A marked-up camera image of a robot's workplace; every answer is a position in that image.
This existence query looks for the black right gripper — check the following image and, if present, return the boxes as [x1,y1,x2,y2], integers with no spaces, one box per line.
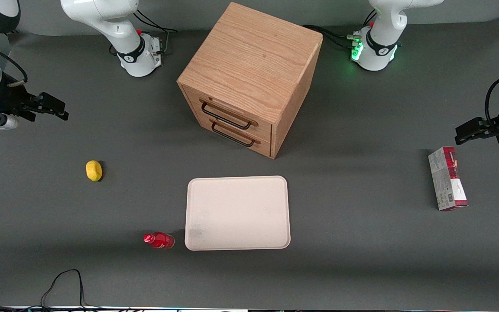
[0,80,69,121]

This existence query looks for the red and grey carton box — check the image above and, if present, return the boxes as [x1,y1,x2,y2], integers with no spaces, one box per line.
[428,146,469,211]

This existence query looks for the black right arm base cables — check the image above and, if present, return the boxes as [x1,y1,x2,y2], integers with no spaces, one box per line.
[109,10,179,57]

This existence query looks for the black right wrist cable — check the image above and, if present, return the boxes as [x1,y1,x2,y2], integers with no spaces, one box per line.
[0,36,29,87]

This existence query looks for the red coke bottle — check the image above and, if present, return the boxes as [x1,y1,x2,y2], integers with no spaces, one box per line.
[143,231,175,250]

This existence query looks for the black wire drawer handle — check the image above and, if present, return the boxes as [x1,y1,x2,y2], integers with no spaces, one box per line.
[200,100,253,130]
[211,122,256,148]

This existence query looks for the black loose floor cable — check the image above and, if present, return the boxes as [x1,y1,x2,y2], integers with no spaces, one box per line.
[0,269,103,312]

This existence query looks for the black arm base cables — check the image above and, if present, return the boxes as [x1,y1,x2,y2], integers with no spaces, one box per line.
[302,10,378,51]
[109,10,179,57]

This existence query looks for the black left arm base cables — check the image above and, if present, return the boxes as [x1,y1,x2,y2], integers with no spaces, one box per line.
[302,10,378,51]

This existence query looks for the yellow lemon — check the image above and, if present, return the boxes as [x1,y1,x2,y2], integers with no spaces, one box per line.
[86,160,103,182]

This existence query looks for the beige rectangular tray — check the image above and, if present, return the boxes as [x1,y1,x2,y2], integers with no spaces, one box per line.
[185,175,291,251]

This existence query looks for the wooden drawer cabinet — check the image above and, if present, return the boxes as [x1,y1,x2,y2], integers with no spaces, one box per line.
[177,2,324,159]

